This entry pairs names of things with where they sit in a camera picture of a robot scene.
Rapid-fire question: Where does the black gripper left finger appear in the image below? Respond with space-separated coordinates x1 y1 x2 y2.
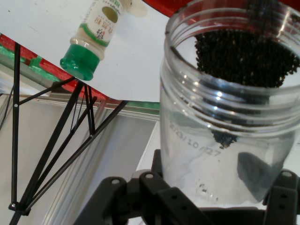
75 147 211 225

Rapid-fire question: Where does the spice bottle with pale contents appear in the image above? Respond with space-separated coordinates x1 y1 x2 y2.
60 0 125 82

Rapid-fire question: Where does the black seed pile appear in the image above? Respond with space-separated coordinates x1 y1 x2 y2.
194 28 300 89

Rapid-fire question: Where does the aluminium wall rail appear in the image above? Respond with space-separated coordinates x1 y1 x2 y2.
49 92 162 120

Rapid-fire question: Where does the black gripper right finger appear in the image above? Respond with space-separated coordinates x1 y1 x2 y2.
262 167 300 225

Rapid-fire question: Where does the black tripod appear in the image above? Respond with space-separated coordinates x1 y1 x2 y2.
0 42 129 225

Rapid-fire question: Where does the red bowl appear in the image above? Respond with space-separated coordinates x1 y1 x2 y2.
142 0 300 19

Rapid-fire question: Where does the clear plastic jar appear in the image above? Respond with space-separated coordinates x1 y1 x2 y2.
159 0 300 209

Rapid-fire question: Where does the green foam block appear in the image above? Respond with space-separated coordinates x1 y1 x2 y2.
0 45 60 83

